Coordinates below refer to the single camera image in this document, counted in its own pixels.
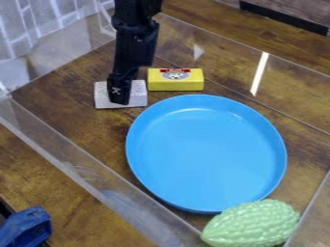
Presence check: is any clear acrylic enclosure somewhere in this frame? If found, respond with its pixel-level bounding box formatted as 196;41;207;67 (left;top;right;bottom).
0;1;330;247

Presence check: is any green bumpy gourd toy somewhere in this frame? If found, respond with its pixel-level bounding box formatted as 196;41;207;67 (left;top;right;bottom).
201;199;299;247

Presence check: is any white speckled foam block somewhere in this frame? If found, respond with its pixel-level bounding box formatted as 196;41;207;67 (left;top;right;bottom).
93;80;146;109

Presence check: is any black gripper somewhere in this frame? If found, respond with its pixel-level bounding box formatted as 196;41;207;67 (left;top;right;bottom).
106;0;162;105

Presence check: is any white patterned cloth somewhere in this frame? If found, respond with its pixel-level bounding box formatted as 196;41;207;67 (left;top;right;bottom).
0;0;114;61

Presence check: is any blue round tray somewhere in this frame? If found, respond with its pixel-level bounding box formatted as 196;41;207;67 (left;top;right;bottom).
125;95;287;214

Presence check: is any yellow rectangular box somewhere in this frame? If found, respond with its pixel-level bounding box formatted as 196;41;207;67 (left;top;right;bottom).
146;69;203;91

